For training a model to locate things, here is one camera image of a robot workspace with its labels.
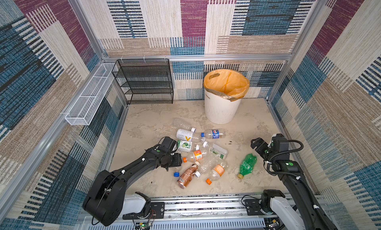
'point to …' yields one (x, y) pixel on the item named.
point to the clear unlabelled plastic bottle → (182, 123)
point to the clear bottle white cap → (208, 164)
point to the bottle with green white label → (185, 146)
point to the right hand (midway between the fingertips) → (257, 147)
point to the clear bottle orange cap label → (217, 172)
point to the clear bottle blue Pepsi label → (214, 134)
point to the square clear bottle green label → (219, 151)
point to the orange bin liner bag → (227, 83)
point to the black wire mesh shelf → (145, 81)
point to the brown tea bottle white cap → (185, 177)
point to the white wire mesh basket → (87, 102)
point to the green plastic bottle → (247, 165)
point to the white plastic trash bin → (220, 110)
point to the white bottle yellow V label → (185, 135)
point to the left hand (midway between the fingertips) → (179, 161)
